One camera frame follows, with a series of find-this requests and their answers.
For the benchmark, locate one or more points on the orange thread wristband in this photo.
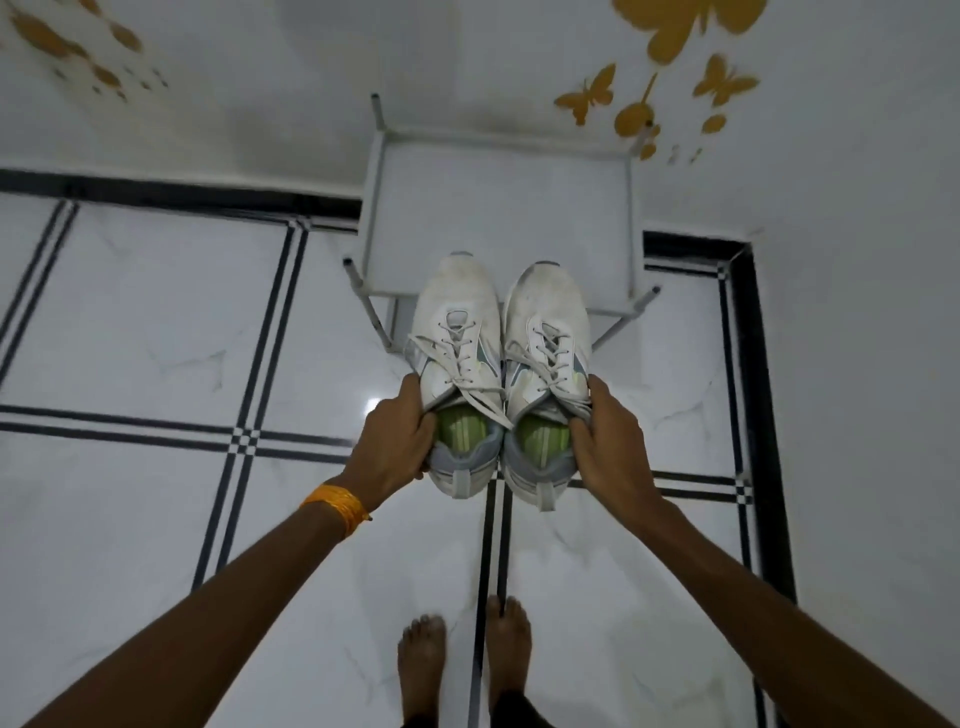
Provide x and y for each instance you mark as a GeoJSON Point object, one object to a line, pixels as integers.
{"type": "Point", "coordinates": [339, 508]}

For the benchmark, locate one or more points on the person's left thumb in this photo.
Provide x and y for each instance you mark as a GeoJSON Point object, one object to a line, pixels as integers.
{"type": "Point", "coordinates": [430, 442]}

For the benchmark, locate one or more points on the person's right foot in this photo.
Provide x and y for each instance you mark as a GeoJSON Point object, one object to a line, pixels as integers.
{"type": "Point", "coordinates": [510, 645]}

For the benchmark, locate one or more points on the person's right thumb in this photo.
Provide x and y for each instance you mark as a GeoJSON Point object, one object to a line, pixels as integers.
{"type": "Point", "coordinates": [579, 442]}

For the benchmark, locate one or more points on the person's left hand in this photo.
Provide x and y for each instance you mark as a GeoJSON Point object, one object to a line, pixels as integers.
{"type": "Point", "coordinates": [384, 450]}

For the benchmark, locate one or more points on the white lace-up sneaker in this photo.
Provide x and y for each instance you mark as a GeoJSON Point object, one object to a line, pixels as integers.
{"type": "Point", "coordinates": [457, 330]}
{"type": "Point", "coordinates": [544, 337]}

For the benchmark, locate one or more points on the person's left foot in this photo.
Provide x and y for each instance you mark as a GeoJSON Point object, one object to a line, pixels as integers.
{"type": "Point", "coordinates": [421, 664]}

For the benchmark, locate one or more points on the person's left forearm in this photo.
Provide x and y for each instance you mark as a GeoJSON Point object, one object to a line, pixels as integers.
{"type": "Point", "coordinates": [202, 637]}

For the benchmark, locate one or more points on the person's right forearm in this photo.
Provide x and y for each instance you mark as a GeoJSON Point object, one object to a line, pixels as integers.
{"type": "Point", "coordinates": [765, 615]}

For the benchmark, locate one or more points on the person's right hand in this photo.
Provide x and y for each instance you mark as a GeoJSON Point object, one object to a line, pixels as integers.
{"type": "Point", "coordinates": [616, 454]}

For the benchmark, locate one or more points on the yellow butterfly wall stickers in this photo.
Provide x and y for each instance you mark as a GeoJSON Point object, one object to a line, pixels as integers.
{"type": "Point", "coordinates": [67, 45]}
{"type": "Point", "coordinates": [675, 52]}

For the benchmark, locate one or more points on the white metal shoe rack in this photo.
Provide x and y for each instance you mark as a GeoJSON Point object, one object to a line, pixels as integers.
{"type": "Point", "coordinates": [495, 210]}

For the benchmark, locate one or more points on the person's foot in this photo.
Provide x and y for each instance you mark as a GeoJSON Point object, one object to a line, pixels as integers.
{"type": "Point", "coordinates": [510, 645]}
{"type": "Point", "coordinates": [421, 664]}

